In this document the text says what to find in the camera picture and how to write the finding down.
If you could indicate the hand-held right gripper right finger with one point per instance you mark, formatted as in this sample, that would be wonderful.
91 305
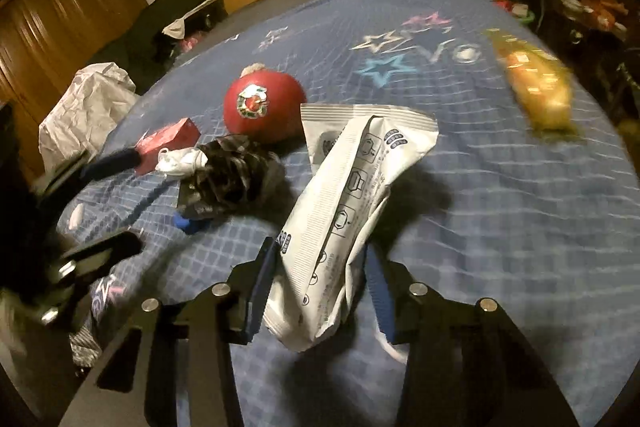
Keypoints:
380 302

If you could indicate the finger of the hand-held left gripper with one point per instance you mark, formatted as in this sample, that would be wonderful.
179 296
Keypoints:
110 247
112 162

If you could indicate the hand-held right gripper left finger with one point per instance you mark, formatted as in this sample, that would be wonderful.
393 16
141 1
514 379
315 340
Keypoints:
260 287

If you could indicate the white printed plastic packet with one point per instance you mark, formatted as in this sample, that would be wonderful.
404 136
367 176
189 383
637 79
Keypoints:
340 207

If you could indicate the small white tissue piece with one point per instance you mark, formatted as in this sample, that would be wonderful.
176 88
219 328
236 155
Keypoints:
76 214

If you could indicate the white crinkled cloth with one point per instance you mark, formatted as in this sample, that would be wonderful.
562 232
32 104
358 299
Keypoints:
85 107

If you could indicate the red and pink box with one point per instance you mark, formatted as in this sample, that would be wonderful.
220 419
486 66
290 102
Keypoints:
170 139

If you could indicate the black crumpled plastic bag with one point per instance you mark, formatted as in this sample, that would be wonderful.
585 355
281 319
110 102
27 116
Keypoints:
230 177

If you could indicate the black clothing pile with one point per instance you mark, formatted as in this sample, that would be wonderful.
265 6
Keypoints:
150 22

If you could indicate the pink patterned bag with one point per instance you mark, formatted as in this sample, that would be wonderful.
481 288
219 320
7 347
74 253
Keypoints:
194 42

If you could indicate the beige cloth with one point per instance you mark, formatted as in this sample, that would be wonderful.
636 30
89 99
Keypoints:
175 29

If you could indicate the wooden wardrobe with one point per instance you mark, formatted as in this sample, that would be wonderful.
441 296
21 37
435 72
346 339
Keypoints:
60 17

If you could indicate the red ball with round sticker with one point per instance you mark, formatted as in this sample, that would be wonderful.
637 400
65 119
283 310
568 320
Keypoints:
270 117

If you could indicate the yellow snack packet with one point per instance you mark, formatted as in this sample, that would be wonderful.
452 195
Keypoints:
540 87

